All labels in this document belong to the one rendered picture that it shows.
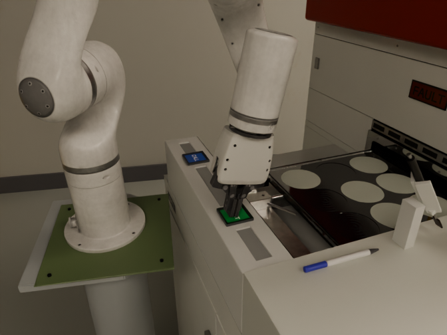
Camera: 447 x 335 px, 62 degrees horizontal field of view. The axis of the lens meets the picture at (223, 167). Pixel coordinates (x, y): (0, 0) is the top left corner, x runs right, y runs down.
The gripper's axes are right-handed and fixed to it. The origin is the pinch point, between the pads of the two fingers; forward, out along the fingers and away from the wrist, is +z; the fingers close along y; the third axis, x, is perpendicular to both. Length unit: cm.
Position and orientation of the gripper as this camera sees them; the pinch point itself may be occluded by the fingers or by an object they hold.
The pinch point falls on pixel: (233, 204)
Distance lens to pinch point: 71.5
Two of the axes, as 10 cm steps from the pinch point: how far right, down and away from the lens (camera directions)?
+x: 3.5, 4.4, -8.2
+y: -9.2, -0.2, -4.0
